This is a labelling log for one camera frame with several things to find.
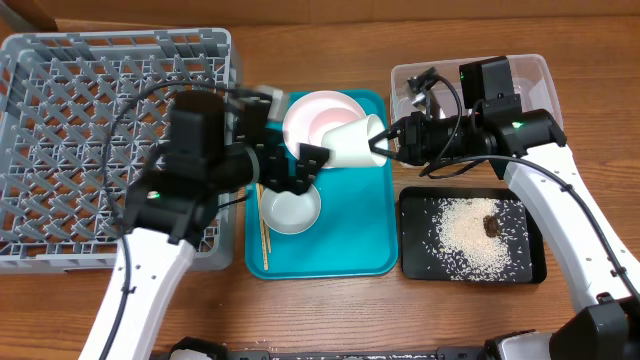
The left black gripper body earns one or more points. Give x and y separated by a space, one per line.
268 154

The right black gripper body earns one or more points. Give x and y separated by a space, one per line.
403 138

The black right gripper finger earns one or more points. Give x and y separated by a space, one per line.
387 134
386 153

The white paper cup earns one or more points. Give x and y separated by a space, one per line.
349 144

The pink bowl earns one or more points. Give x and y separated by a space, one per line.
328 120

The grey bowl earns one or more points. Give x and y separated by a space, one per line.
290 214

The white round plate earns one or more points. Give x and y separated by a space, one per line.
300 114

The brown food scrap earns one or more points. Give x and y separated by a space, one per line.
492 226

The rice pile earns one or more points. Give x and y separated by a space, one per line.
458 244

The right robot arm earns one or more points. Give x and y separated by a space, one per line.
530 153

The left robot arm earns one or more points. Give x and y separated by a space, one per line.
179 193

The black waste tray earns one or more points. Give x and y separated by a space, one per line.
414 222

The teal plastic tray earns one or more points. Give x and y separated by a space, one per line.
355 234

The clear plastic bin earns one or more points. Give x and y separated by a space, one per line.
530 76

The grey dish rack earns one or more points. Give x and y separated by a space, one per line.
80 113

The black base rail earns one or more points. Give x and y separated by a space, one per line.
193 348

